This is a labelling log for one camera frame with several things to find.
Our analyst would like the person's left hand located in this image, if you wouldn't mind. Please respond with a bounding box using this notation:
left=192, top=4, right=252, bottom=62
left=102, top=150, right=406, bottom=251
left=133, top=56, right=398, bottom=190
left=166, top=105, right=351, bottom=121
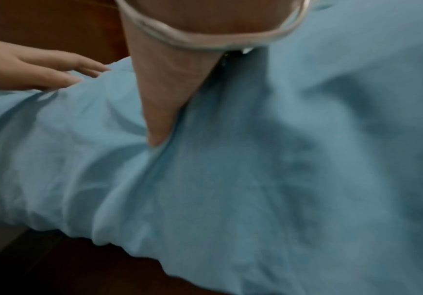
left=0, top=36, right=112, bottom=92

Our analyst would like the person's right forearm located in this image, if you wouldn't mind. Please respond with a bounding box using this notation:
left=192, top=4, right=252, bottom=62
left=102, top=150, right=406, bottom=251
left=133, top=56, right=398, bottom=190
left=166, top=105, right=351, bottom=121
left=118, top=0, right=305, bottom=42

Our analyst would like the brown wooden furniture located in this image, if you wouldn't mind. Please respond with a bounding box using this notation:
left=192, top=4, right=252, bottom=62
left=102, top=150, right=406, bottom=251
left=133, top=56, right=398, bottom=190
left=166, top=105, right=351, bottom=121
left=0, top=0, right=131, bottom=65

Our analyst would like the person's right hand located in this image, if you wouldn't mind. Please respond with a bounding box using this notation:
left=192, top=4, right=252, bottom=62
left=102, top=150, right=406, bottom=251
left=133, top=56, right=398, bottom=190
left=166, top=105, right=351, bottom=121
left=121, top=16, right=228, bottom=147

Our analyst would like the light blue cloth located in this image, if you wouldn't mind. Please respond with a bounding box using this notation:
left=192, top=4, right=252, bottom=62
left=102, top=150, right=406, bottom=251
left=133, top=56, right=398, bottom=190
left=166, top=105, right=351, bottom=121
left=0, top=0, right=423, bottom=295

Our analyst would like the silver bangle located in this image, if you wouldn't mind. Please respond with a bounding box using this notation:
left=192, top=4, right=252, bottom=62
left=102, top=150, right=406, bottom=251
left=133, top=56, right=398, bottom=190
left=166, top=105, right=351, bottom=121
left=114, top=0, right=313, bottom=55

